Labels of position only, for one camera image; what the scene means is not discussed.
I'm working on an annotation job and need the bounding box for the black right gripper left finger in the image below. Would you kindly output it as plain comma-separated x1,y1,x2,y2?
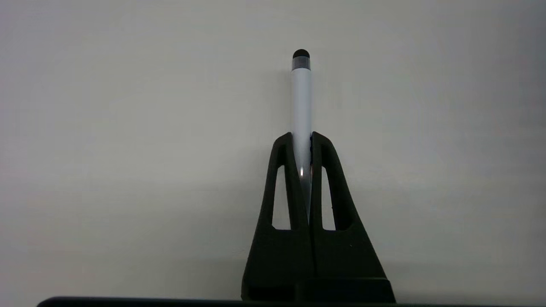
241,132,317,301

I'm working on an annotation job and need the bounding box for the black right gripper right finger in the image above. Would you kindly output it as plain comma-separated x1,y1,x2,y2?
294,131,395,303

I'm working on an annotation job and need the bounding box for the white stylus pen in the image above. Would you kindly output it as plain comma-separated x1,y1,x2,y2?
291,49,312,223

